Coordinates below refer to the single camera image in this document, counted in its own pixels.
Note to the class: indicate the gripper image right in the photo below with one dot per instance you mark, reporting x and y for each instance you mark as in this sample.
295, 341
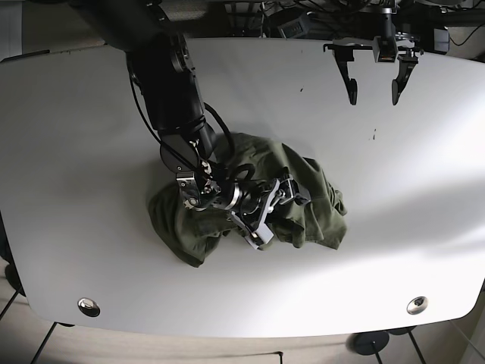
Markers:
344, 55

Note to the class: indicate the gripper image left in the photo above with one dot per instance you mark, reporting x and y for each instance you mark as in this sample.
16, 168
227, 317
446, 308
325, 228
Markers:
248, 202

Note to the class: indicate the olive green T-shirt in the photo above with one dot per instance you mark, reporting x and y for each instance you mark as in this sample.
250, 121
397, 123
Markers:
192, 236

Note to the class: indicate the black power box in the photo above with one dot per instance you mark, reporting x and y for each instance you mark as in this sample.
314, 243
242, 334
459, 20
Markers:
289, 23

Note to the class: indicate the right silver table grommet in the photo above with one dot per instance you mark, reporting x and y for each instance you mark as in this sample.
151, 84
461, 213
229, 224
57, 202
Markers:
417, 305

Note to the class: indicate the silver table grommet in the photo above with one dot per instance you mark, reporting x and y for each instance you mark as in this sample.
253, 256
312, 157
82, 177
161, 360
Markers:
417, 305
88, 307

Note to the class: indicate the round black stand base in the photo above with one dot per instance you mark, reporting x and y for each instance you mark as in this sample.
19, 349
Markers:
367, 343

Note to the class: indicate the left silver table grommet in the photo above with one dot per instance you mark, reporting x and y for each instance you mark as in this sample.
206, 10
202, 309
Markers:
88, 307

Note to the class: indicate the grey wrist camera image right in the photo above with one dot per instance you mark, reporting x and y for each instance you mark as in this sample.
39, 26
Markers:
384, 49

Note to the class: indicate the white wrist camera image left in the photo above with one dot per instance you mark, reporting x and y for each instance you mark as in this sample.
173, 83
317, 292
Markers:
258, 236

